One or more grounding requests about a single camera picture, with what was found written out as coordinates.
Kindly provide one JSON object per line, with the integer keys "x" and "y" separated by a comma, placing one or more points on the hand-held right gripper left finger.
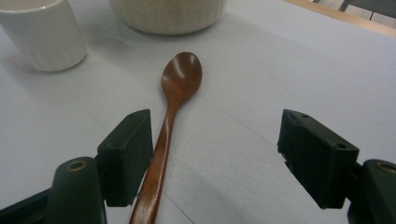
{"x": 126, "y": 155}

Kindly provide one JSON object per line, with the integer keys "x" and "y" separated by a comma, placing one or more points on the wooden table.
{"x": 351, "y": 19}

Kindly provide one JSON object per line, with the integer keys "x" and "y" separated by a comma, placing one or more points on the brown wooden spoon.
{"x": 180, "y": 76}

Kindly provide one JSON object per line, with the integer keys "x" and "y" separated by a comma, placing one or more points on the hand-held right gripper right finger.
{"x": 314, "y": 155}

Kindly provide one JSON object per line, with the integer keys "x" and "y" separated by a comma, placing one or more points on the cream rice container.
{"x": 168, "y": 15}

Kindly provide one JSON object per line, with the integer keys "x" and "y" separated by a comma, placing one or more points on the white cup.
{"x": 46, "y": 34}

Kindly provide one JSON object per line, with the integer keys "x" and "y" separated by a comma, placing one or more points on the white table cover sheet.
{"x": 249, "y": 93}

